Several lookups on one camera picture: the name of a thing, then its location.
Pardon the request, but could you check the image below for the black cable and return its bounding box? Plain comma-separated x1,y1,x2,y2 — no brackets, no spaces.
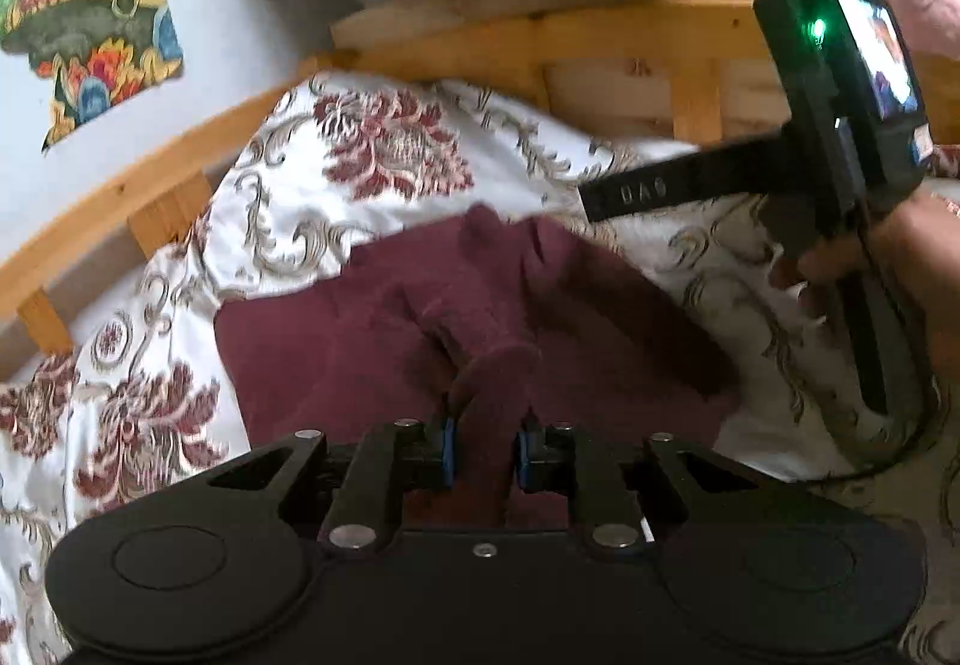
821,275,943,483

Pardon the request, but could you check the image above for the wooden bed frame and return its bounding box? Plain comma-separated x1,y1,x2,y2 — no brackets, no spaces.
0,0,960,382

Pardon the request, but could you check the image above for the person's right forearm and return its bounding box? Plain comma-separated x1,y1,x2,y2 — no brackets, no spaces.
866,191,960,381

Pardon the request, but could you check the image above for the maroon long-sleeved shirt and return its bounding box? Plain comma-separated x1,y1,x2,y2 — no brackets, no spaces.
214,203,745,532

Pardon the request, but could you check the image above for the person's right hand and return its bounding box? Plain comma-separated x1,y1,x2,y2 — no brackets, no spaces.
768,222,880,319

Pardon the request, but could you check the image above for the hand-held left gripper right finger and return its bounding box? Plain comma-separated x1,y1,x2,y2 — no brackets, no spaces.
513,417,760,552

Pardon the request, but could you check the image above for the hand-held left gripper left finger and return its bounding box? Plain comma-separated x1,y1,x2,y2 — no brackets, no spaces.
202,417,460,555

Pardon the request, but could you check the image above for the landscape wall poster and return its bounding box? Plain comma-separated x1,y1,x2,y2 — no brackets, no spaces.
0,0,186,154

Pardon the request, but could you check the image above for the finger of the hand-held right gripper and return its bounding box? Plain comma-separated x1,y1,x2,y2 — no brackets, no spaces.
578,138,797,225

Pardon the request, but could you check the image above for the floral white bedsheet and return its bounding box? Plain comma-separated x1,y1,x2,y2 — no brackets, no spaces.
0,68,960,665

